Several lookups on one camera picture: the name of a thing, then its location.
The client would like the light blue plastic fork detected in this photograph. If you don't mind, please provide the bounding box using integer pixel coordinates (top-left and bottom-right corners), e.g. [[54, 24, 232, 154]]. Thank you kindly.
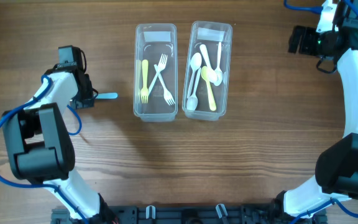
[[96, 92, 118, 100]]

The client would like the yellow plastic fork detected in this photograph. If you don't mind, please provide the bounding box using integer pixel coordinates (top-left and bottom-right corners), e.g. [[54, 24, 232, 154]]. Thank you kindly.
[[140, 59, 149, 104]]

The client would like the white plastic fork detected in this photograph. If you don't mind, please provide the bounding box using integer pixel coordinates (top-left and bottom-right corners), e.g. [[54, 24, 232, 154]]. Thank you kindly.
[[158, 75, 175, 106], [149, 54, 168, 94]]

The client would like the white plastic spoon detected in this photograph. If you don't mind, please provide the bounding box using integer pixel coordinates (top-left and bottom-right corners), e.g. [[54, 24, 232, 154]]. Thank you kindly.
[[200, 44, 217, 84], [187, 52, 202, 98], [186, 68, 201, 111], [214, 42, 223, 86]]

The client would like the yellow plastic spoon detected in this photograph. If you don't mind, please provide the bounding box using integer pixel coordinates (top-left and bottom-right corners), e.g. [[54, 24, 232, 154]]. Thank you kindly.
[[201, 66, 217, 111]]

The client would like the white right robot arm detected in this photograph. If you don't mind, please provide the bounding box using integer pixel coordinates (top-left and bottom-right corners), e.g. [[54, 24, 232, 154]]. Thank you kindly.
[[268, 0, 358, 223]]

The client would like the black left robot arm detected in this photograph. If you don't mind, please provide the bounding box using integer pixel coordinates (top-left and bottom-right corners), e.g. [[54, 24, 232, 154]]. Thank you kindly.
[[2, 62, 118, 223]]

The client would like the clear left plastic container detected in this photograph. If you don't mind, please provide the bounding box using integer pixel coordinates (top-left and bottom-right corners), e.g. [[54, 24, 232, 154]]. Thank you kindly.
[[133, 23, 178, 122]]

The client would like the clear plastic container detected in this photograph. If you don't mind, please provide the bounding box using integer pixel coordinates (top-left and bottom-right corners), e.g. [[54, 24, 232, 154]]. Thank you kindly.
[[182, 21, 232, 121], [133, 23, 178, 122]]

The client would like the clear right plastic container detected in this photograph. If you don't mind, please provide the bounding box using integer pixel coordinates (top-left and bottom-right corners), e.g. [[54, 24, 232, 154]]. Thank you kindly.
[[182, 21, 232, 121]]

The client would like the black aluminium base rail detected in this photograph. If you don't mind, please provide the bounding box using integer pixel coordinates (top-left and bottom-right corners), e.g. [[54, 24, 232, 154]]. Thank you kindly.
[[50, 202, 328, 224]]

